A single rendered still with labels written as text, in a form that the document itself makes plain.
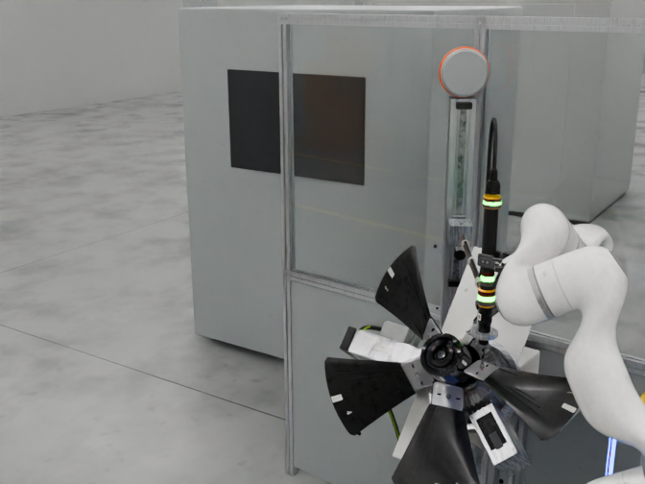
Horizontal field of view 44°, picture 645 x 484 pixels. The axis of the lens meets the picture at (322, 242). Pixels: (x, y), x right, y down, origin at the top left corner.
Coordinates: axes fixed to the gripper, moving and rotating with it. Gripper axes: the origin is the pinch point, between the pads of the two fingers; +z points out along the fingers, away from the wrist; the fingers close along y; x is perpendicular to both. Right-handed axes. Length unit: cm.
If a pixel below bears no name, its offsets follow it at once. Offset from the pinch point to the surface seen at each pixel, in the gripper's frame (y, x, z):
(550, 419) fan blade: -6.9, -34.2, -21.8
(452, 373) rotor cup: -7.1, -30.1, 4.7
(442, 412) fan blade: -10.1, -40.3, 5.3
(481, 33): 70, 50, 42
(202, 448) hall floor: 61, -150, 175
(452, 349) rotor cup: -3.8, -25.2, 6.9
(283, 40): 70, 45, 127
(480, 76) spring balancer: 59, 38, 35
